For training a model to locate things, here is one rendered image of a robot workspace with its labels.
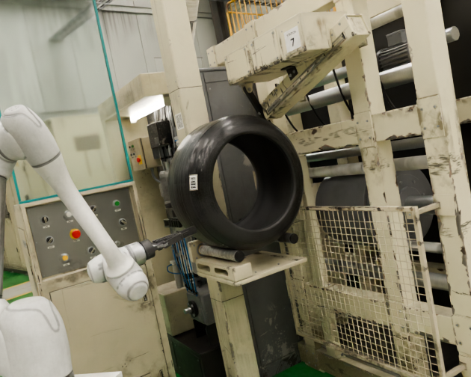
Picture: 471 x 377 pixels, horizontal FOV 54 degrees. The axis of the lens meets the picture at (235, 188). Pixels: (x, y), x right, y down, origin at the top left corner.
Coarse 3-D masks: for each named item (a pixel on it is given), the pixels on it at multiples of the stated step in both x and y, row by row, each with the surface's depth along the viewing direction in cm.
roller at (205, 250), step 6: (204, 246) 213; (210, 246) 209; (204, 252) 211; (210, 252) 205; (216, 252) 201; (222, 252) 196; (228, 252) 192; (234, 252) 188; (240, 252) 188; (222, 258) 198; (228, 258) 192; (234, 258) 187; (240, 258) 187
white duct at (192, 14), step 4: (188, 0) 255; (192, 0) 255; (196, 0) 257; (188, 4) 256; (192, 4) 257; (196, 4) 259; (188, 8) 258; (192, 8) 258; (196, 8) 260; (188, 12) 259; (192, 12) 260; (196, 12) 262; (188, 16) 261; (192, 16) 262; (196, 16) 264; (192, 20) 263; (196, 20) 265; (192, 32) 268; (192, 36) 270
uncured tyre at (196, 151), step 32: (224, 128) 187; (256, 128) 194; (192, 160) 183; (256, 160) 226; (288, 160) 203; (192, 192) 182; (256, 192) 228; (288, 192) 218; (192, 224) 191; (224, 224) 185; (256, 224) 222; (288, 224) 201
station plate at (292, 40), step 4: (292, 28) 180; (296, 28) 178; (284, 32) 185; (288, 32) 183; (292, 32) 180; (296, 32) 179; (284, 36) 185; (288, 36) 183; (292, 36) 181; (296, 36) 179; (288, 40) 184; (292, 40) 181; (296, 40) 180; (300, 40) 178; (288, 44) 184; (292, 44) 182; (296, 44) 180; (300, 44) 178; (288, 48) 185; (292, 48) 182; (296, 48) 180
